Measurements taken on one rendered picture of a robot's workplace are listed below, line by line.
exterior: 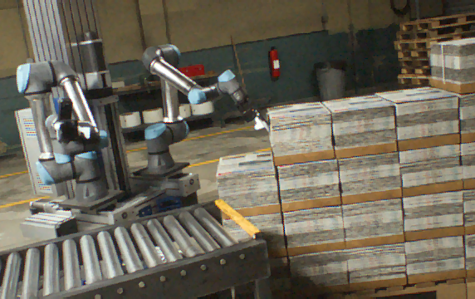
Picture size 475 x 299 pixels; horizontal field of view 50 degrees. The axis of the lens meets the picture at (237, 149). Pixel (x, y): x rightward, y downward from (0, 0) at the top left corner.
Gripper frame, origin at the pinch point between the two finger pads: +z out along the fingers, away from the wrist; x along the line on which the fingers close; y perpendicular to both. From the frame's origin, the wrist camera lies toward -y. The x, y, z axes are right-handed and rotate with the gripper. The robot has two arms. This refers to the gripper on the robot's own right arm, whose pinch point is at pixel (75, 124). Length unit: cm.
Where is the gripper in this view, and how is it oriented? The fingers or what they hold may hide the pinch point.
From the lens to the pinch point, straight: 184.7
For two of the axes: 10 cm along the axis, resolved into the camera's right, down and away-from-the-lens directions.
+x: -8.6, 0.9, -5.1
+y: 0.1, 9.9, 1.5
